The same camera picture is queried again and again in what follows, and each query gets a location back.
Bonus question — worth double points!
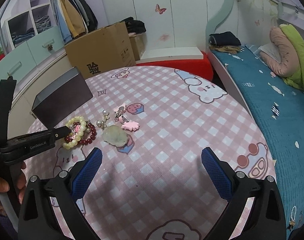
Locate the red bead bracelet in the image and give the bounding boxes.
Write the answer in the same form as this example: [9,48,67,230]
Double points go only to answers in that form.
[65,121,97,145]

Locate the cream bead bracelet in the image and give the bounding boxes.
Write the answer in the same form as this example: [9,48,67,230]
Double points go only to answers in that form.
[62,115,91,150]

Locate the pearl earring gold charm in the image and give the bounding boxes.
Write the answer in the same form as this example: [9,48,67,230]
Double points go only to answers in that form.
[96,110,109,130]

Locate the pale green jade pendant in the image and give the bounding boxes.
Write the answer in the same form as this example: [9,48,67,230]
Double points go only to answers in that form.
[102,125,128,147]

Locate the pink charm keychain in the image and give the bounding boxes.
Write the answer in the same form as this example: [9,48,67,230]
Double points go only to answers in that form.
[113,103,140,132]

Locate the left hand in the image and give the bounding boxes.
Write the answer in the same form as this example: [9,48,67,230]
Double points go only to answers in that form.
[0,161,27,213]

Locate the dark metal tin box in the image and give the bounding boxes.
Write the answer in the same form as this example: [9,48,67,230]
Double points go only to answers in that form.
[31,67,93,129]

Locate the teal drawer cabinet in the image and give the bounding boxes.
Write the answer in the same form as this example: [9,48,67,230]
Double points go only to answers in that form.
[0,26,64,82]

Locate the pink checkered tablecloth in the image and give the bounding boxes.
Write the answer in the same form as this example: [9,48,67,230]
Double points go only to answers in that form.
[25,67,275,239]

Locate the large cardboard box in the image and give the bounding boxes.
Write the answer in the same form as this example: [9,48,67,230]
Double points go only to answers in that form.
[64,22,136,79]

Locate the purple cubby shelf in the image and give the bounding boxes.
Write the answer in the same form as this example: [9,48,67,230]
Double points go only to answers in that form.
[0,0,56,52]

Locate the blue bed mattress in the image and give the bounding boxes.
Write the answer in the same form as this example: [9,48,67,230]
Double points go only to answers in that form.
[208,47,304,239]

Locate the hanging clothes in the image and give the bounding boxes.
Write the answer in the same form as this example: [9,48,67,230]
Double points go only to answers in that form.
[50,0,98,44]

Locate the small cardboard box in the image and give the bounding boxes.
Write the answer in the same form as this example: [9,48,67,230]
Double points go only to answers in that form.
[129,33,145,61]

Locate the white ottoman top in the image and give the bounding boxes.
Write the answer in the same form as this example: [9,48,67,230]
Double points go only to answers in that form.
[136,47,204,64]

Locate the black clothes on box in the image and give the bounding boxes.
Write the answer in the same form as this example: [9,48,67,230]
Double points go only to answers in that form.
[122,17,146,34]

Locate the red storage ottoman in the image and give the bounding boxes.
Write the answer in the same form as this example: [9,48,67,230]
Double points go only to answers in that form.
[137,51,214,81]

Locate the white wardrobe doors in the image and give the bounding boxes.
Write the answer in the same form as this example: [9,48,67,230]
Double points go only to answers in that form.
[102,0,223,50]

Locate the folded dark clothes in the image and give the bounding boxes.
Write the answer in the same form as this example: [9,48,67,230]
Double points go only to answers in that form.
[209,31,241,54]

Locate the teal bunk bed frame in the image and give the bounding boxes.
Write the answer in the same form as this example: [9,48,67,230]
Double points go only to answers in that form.
[205,0,304,120]

